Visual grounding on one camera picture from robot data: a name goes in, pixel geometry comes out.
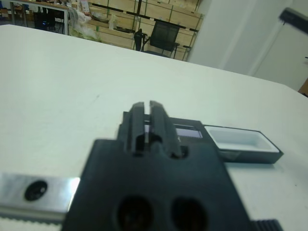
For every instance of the grey desk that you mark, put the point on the grey desk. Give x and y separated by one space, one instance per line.
38 4

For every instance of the black box base white liner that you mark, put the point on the black box base white liner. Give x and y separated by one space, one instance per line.
240 139

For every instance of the crumpled plastic bag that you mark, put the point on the crumpled plastic bag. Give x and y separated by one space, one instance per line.
80 24

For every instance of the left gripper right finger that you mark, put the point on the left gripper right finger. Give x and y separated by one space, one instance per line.
161 125

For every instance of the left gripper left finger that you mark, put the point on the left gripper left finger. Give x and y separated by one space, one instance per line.
137 120

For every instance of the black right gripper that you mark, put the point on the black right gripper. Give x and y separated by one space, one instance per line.
296 20

